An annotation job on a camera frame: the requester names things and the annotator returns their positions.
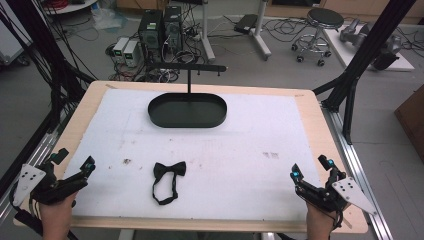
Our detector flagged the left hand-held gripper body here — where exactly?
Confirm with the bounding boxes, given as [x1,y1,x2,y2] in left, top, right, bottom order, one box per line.
[12,159,89,208]

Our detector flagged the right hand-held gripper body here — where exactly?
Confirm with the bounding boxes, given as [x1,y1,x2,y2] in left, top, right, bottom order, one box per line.
[294,169,378,216]

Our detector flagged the person's right hand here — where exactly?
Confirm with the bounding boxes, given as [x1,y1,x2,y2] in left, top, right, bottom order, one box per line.
[305,201,336,240]

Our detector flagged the person's left hand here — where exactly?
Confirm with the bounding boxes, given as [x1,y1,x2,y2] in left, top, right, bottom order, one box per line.
[38,191,78,240]

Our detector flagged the white foam mat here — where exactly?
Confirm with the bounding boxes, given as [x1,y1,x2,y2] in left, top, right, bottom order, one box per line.
[63,87,323,223]

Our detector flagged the black bow tie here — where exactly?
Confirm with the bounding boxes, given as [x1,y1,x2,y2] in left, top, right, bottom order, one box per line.
[152,161,187,206]

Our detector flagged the brown wooden cabinet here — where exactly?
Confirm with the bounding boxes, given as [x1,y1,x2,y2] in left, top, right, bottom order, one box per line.
[393,84,424,165]

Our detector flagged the black stand with oval tray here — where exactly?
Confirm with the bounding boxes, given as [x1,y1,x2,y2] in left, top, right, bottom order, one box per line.
[147,63,228,129]

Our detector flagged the white floor board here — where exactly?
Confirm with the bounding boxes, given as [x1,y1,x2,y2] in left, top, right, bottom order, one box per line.
[322,23,416,73]

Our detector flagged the white power supply unit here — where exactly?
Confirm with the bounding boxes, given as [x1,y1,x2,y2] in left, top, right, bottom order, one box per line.
[122,39,141,68]
[112,36,130,64]

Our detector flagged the grey wheeled case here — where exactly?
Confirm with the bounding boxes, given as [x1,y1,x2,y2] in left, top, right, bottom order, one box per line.
[0,0,33,67]

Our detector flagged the round black swivel stool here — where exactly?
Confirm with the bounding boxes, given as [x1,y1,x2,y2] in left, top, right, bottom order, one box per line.
[291,7,345,67]

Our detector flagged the clear plastic bag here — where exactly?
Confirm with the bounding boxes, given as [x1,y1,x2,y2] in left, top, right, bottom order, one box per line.
[90,5,129,32]

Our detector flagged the white desk leg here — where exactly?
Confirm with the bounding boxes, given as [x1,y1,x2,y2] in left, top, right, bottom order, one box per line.
[249,0,273,62]
[199,0,217,63]

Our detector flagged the black computer tower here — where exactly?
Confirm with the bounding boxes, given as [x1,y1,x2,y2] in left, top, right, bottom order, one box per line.
[162,5,184,54]
[137,9,165,63]

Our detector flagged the round white table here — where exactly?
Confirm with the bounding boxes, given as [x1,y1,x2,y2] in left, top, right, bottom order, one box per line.
[42,0,100,16]

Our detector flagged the flat black box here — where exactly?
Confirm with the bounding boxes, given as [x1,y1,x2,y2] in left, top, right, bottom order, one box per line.
[233,13,259,35]

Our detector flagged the aluminium rail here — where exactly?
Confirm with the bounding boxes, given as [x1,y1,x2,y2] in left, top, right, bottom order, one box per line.
[0,109,73,224]
[320,101,395,240]

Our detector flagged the black metal frame post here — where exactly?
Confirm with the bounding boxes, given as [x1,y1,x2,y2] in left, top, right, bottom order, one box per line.
[0,0,96,198]
[312,0,418,145]

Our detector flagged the tangle of floor cables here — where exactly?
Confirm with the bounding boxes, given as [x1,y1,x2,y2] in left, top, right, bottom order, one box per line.
[105,6,208,84]

